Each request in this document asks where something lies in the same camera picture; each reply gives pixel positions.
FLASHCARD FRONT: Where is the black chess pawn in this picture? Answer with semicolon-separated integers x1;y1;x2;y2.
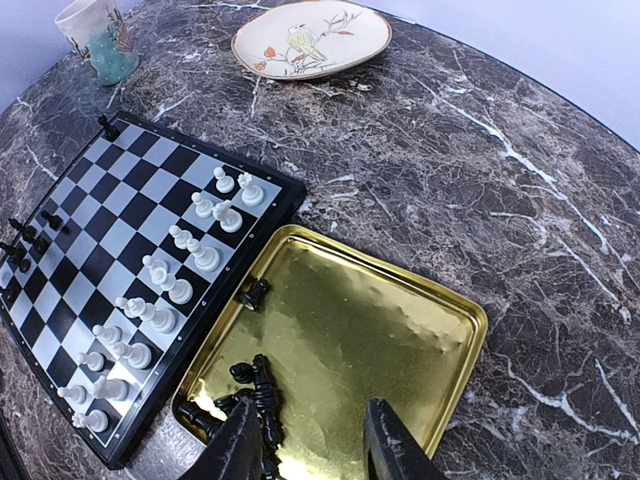
0;284;20;307

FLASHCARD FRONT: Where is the lone black pawn in tray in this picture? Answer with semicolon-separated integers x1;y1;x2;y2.
237;279;270;311

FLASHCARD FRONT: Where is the pile of black chess pieces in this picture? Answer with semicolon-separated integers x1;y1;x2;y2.
178;354;282;479

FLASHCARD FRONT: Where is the white chess pieces row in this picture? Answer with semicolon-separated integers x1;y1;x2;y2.
55;166;266;434

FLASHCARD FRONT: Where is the black white chess board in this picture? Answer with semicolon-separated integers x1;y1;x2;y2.
1;112;306;470

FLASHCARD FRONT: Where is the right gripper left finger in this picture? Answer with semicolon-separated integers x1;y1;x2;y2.
180;399;262;480

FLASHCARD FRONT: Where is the gold metal tray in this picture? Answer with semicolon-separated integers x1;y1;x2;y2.
172;225;488;479

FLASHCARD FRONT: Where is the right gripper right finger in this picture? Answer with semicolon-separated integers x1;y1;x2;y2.
363;398;447;480

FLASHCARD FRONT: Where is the black chess piece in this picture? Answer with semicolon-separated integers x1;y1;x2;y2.
9;218;37;244
97;115;120;142
40;210;63;231

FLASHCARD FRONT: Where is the beige coral pattern mug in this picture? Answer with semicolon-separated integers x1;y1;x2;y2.
54;0;140;86

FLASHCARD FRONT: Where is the beige floral ceramic plate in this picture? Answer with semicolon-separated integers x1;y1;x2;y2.
231;1;392;81

